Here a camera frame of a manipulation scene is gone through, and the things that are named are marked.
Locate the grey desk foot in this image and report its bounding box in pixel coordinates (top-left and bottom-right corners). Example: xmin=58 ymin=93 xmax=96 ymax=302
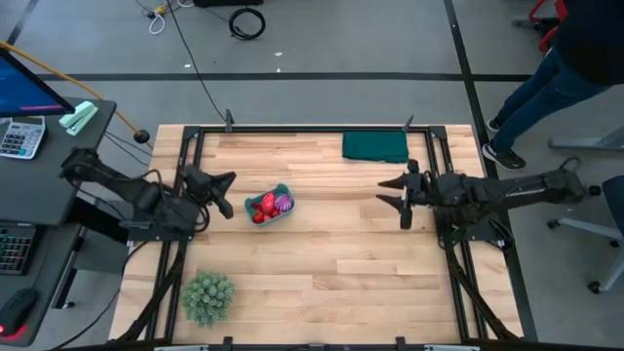
xmin=548 ymin=125 xmax=624 ymax=152

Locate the red frame chair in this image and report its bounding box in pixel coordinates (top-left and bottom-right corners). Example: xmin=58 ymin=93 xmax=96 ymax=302
xmin=511 ymin=0 xmax=570 ymax=56

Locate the teal plastic tupperware container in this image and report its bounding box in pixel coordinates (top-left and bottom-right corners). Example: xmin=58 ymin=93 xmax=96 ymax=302
xmin=244 ymin=182 xmax=297 ymax=227

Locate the long black floor cable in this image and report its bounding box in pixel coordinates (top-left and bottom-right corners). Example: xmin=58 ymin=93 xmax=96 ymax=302
xmin=165 ymin=0 xmax=231 ymax=126

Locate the grey desk calculator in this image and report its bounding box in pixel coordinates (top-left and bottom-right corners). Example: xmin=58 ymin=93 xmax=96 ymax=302
xmin=0 ymin=115 xmax=47 ymax=161

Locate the coiled black cable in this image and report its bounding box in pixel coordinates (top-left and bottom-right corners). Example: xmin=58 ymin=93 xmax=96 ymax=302
xmin=227 ymin=6 xmax=267 ymax=42

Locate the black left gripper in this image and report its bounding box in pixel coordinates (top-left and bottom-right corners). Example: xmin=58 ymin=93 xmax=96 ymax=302
xmin=183 ymin=164 xmax=238 ymax=219

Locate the person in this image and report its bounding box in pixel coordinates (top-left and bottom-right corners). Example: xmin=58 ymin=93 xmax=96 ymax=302
xmin=481 ymin=0 xmax=624 ymax=173

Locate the black computer mouse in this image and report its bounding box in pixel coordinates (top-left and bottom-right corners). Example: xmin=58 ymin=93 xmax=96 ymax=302
xmin=0 ymin=287 xmax=40 ymax=338

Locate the black floor box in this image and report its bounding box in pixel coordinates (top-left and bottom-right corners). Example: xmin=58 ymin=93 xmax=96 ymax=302
xmin=193 ymin=0 xmax=264 ymax=8

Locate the black computer monitor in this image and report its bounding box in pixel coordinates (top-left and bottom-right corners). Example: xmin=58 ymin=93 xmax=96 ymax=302
xmin=0 ymin=45 xmax=77 ymax=119

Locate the thick yellow cable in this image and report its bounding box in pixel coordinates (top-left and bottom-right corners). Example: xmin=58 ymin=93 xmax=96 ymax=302
xmin=0 ymin=40 xmax=143 ymax=138

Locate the green potted plant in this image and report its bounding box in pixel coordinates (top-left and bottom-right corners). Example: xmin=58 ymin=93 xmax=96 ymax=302
xmin=179 ymin=270 xmax=237 ymax=330

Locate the mint green stapler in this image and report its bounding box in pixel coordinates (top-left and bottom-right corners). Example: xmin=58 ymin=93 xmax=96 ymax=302
xmin=58 ymin=99 xmax=100 ymax=137

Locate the white floor cable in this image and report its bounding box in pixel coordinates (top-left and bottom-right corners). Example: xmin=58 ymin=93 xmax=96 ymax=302
xmin=147 ymin=0 xmax=196 ymax=36

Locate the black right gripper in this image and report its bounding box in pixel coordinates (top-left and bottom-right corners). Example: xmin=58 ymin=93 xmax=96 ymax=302
xmin=374 ymin=158 xmax=438 ymax=231

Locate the dark green folded cloth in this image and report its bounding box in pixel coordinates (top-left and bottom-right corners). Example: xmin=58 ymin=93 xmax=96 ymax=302
xmin=341 ymin=130 xmax=410 ymax=165

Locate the blue office swivel chair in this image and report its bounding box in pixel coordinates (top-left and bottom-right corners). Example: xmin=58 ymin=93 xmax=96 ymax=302
xmin=545 ymin=174 xmax=624 ymax=295

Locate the black aluminium table frame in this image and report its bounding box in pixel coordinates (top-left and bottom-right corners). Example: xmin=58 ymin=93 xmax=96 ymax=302
xmin=114 ymin=107 xmax=540 ymax=351

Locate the backlit black keyboard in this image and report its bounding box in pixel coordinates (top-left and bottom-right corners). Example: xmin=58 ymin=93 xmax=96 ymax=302
xmin=0 ymin=223 xmax=38 ymax=277

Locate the black office desk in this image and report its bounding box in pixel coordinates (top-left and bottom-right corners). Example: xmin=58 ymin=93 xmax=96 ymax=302
xmin=0 ymin=96 xmax=119 ymax=348

